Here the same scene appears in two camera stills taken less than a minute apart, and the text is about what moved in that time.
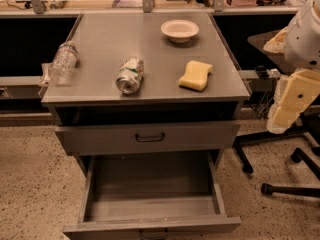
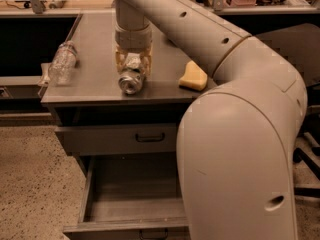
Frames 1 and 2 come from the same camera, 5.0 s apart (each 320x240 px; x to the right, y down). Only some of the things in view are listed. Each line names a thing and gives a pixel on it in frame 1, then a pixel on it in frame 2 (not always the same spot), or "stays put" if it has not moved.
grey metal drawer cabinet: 152,108 stays put
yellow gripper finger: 280,118 to 146,60
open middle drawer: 151,195 stays put
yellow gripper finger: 297,91 to 120,59
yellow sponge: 195,76 stays put
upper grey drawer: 107,140 stays put
